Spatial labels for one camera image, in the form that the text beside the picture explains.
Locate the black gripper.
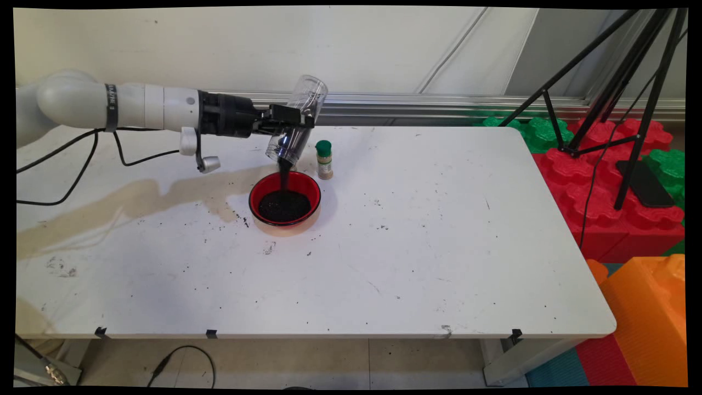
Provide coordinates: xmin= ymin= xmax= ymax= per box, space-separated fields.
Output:
xmin=199 ymin=91 xmax=316 ymax=138

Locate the clear plastic jar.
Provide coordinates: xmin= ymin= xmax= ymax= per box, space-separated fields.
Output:
xmin=265 ymin=75 xmax=329 ymax=165

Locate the red bowl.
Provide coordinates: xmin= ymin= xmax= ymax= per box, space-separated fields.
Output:
xmin=248 ymin=171 xmax=322 ymax=227

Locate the black seeds pile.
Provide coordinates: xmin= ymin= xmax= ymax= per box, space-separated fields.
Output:
xmin=258 ymin=189 xmax=312 ymax=223

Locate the green giant building block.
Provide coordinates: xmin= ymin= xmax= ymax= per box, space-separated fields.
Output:
xmin=474 ymin=116 xmax=575 ymax=154
xmin=642 ymin=149 xmax=686 ymax=210

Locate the grey table foot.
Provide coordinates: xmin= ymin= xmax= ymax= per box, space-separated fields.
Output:
xmin=14 ymin=343 xmax=83 ymax=386

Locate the red giant building block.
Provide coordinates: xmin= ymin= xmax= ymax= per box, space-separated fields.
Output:
xmin=531 ymin=118 xmax=685 ymax=264

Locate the white table leg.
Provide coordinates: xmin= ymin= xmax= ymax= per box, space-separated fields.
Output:
xmin=483 ymin=337 xmax=583 ymax=386

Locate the black tripod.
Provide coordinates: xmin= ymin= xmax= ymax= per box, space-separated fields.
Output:
xmin=498 ymin=8 xmax=688 ymax=211

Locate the teal floor mat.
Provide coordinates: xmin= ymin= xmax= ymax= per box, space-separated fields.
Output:
xmin=525 ymin=347 xmax=590 ymax=387

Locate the black flat phone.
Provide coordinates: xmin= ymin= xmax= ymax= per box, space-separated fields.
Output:
xmin=615 ymin=160 xmax=675 ymax=208

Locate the red floor mat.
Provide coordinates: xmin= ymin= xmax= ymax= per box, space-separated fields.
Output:
xmin=575 ymin=335 xmax=637 ymax=387

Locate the orange giant building block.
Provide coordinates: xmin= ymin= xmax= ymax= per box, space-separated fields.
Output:
xmin=586 ymin=254 xmax=688 ymax=387

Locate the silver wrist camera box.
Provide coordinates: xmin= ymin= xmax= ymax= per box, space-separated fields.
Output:
xmin=180 ymin=127 xmax=222 ymax=174

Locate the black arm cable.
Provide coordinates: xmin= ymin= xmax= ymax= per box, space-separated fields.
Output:
xmin=16 ymin=127 xmax=203 ymax=206

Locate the aluminium wall rail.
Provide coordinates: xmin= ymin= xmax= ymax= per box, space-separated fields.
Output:
xmin=203 ymin=88 xmax=686 ymax=127

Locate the black velcro arm strap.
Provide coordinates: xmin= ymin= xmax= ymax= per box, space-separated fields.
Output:
xmin=104 ymin=83 xmax=118 ymax=132

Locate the black floor cable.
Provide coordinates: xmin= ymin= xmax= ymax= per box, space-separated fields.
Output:
xmin=147 ymin=346 xmax=216 ymax=388

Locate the cable with metal connector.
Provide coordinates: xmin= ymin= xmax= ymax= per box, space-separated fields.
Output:
xmin=15 ymin=335 xmax=69 ymax=385

